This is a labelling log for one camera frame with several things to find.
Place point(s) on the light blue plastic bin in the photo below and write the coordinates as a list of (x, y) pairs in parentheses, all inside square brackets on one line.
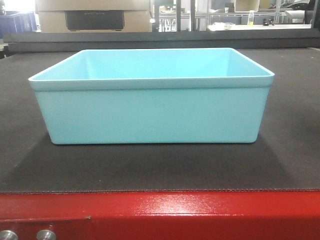
[(148, 96)]

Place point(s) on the white background table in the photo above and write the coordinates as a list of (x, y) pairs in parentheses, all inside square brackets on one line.
[(220, 26)]

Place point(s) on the cardboard box with black device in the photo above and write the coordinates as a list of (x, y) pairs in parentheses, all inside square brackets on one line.
[(66, 16)]

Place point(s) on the silver round button right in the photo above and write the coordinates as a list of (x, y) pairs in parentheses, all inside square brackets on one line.
[(46, 234)]

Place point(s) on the silver round button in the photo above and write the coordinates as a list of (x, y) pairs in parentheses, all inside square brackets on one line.
[(46, 234), (8, 235)]

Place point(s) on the silver round button left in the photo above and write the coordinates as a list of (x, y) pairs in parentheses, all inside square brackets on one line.
[(8, 235)]

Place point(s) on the red conveyor frame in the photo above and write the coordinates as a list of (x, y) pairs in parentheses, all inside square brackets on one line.
[(270, 215)]

